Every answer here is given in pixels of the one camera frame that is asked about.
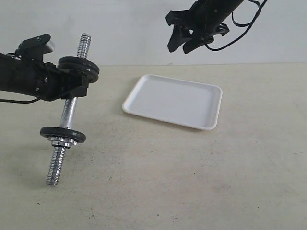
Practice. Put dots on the white plastic tray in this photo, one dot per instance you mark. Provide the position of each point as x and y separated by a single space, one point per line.
180 102

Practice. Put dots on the black weight plate end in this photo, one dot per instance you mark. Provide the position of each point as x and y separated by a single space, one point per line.
51 131
89 72

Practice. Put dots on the black weight plate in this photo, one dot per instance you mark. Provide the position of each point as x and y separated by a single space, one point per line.
64 61

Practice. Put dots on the chrome star collar nut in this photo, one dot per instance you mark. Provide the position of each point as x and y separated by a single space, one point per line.
62 142

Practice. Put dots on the chrome threaded dumbbell bar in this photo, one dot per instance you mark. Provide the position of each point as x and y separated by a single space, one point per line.
66 120

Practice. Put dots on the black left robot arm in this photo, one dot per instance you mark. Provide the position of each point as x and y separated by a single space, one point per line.
17 75

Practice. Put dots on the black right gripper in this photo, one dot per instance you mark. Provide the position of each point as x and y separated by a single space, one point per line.
194 27

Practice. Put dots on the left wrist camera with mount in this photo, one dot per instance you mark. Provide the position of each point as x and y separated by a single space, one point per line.
36 47

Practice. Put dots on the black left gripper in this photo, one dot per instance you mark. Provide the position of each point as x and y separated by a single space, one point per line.
53 83

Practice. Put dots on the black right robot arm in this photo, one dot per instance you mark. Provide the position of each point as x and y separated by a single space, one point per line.
223 29

